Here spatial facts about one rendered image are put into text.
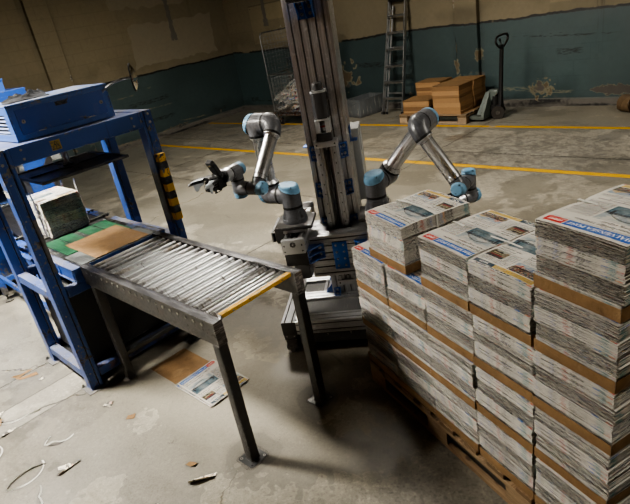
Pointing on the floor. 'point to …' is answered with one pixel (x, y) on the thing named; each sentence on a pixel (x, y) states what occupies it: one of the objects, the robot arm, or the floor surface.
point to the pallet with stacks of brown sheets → (447, 97)
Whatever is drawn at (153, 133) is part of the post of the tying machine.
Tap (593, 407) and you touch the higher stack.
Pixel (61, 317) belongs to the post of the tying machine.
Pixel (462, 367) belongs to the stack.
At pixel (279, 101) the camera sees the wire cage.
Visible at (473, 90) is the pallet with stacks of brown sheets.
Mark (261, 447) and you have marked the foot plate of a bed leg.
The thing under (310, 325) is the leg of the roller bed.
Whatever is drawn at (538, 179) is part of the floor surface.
